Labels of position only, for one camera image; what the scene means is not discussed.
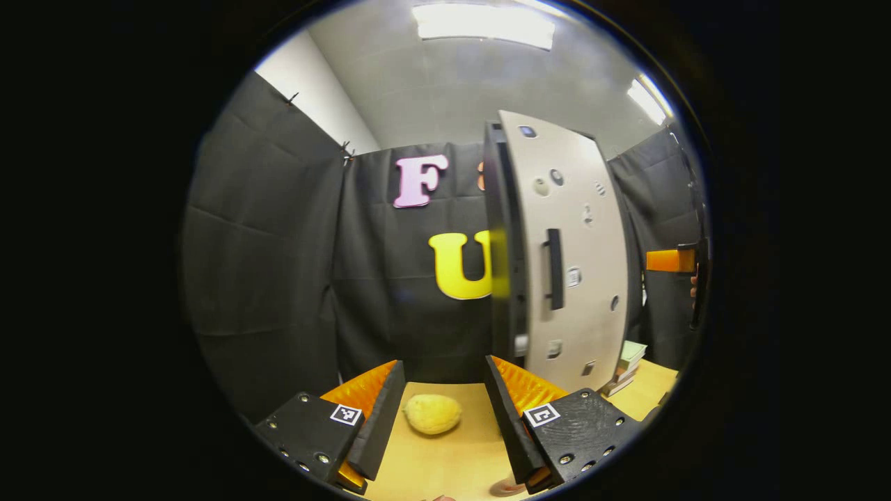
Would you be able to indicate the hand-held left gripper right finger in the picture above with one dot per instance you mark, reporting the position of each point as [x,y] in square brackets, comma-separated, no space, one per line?
[508,424]

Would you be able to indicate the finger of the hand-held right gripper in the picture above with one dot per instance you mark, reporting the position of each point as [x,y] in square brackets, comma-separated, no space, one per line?
[668,261]

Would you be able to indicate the narrow ceiling light panel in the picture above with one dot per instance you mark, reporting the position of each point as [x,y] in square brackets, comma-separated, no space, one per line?
[647,101]

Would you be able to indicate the black backdrop cloth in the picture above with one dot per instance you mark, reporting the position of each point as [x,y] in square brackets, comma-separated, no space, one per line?
[278,243]

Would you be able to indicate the brown round coaster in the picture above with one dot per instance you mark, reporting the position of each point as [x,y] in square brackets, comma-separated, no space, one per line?
[507,488]

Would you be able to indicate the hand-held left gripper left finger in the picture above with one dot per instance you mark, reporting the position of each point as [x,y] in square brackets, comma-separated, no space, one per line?
[383,417]

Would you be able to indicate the dark grey cabinet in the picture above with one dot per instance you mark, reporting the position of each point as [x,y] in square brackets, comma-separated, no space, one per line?
[516,306]

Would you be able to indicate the beige cabinet door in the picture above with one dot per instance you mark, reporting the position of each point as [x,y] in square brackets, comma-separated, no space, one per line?
[592,209]

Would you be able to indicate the yellow round bun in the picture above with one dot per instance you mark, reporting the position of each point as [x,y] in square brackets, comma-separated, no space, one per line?
[431,414]

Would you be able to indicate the large ceiling light panel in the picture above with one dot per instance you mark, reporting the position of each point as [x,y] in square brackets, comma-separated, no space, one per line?
[484,24]

